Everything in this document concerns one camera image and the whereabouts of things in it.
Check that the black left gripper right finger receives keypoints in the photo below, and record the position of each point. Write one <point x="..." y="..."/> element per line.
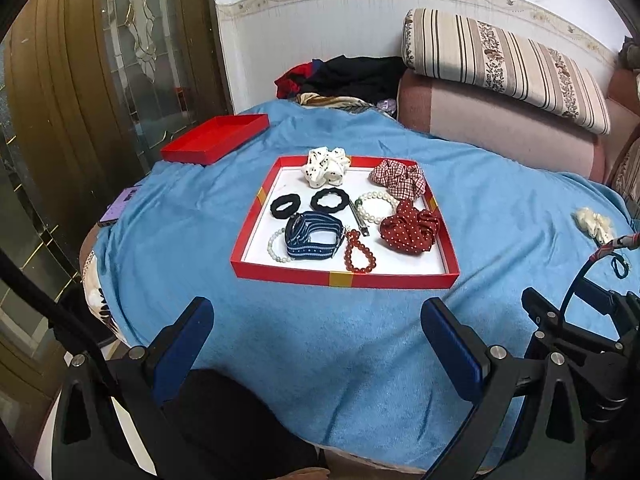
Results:
<point x="547" y="440"/>

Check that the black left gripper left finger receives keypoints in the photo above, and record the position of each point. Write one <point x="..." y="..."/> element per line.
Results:
<point x="109" y="422"/>

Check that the red polka dot scrunchie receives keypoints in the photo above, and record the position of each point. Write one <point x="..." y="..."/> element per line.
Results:
<point x="410" y="230"/>

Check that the silver hair clip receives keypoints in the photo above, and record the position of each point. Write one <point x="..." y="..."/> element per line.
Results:
<point x="362" y="225"/>

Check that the blue striped scrunchie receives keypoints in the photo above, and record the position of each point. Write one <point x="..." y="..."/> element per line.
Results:
<point x="313" y="235"/>

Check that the blue bed sheet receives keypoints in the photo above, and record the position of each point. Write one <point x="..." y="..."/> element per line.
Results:
<point x="348" y="368"/>

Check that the purple phone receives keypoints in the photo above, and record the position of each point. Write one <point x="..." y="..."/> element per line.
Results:
<point x="115" y="210"/>

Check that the red checkered scrunchie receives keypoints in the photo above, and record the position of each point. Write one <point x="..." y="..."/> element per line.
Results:
<point x="402" y="181"/>

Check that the black scrunchie left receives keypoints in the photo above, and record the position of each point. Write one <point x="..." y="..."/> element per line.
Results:
<point x="284" y="206"/>

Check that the black scrunchie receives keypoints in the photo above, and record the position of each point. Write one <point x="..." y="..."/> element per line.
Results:
<point x="284" y="206"/>
<point x="330" y="200"/>

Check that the black scrunchie right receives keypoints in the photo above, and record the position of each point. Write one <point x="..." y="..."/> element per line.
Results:
<point x="330" y="200"/>

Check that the red box lid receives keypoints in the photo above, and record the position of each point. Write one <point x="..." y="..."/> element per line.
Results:
<point x="214" y="139"/>

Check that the pink folded blanket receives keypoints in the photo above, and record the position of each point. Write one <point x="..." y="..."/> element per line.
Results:
<point x="519" y="131"/>

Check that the white dotted scrunchie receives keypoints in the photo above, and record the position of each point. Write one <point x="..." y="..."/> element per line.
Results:
<point x="326" y="167"/>

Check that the striped pillow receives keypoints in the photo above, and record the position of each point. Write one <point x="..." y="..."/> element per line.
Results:
<point x="451" y="47"/>

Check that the pile of dark clothes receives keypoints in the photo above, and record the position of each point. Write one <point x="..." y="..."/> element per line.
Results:
<point x="350" y="84"/>

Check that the wooden glass door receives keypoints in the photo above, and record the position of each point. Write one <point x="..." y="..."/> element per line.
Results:
<point x="91" y="90"/>

